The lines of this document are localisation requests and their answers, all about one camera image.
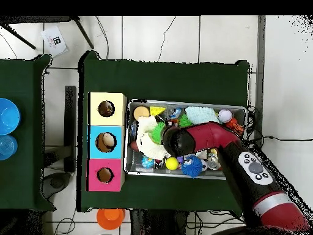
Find green spiky rubber ball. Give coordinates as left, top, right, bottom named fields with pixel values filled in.
left=149, top=121, right=166, bottom=144

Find cream knitted cloth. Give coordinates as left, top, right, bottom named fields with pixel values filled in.
left=136, top=116, right=169, bottom=160

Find mint knitted cloth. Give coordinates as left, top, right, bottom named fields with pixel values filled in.
left=185, top=106, right=220, bottom=125

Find blue fuzzy ball with eyes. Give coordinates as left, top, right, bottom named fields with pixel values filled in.
left=181, top=155, right=204, bottom=179

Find white baseball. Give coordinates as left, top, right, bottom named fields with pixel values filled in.
left=218, top=109, right=234, bottom=124

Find wooden box with three holes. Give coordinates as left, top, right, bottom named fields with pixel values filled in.
left=87, top=91, right=128, bottom=192

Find yellow wedge block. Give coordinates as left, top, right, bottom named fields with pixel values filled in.
left=149, top=106, right=167, bottom=117

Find orange round sponge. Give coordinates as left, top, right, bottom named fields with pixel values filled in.
left=133, top=105, right=150, bottom=122

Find small globe ball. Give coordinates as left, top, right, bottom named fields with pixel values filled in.
left=141, top=156, right=155, bottom=169

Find yellow ball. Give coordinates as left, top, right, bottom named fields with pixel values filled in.
left=165, top=156, right=179, bottom=171

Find dark green tablecloth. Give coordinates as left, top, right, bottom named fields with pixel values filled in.
left=76, top=50, right=251, bottom=218

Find tiger plush toy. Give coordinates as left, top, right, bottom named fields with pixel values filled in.
left=226, top=118, right=245, bottom=135

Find black flat panel stand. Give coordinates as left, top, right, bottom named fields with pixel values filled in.
left=64, top=85, right=77, bottom=173

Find orange plastic cone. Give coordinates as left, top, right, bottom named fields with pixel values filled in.
left=96, top=208, right=126, bottom=231

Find grey round base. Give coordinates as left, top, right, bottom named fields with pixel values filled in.
left=41, top=172, right=72, bottom=199

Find black tripod stand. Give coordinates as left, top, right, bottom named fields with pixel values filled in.
left=0, top=16, right=95, bottom=50

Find white printed card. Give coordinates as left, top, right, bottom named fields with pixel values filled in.
left=40, top=25, right=68, bottom=58

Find green cloth covered side table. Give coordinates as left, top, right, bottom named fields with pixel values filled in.
left=0, top=54, right=56, bottom=212

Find blue plastic bowl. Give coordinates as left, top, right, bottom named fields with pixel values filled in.
left=0, top=97, right=22, bottom=136

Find translucent blue plastic cup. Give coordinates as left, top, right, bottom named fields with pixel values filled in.
left=0, top=134, right=18, bottom=162

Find shallow wire mesh bin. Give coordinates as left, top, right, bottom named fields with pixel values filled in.
left=123, top=99, right=248, bottom=181

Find black power cable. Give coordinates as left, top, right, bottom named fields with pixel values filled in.
left=246, top=135, right=313, bottom=151

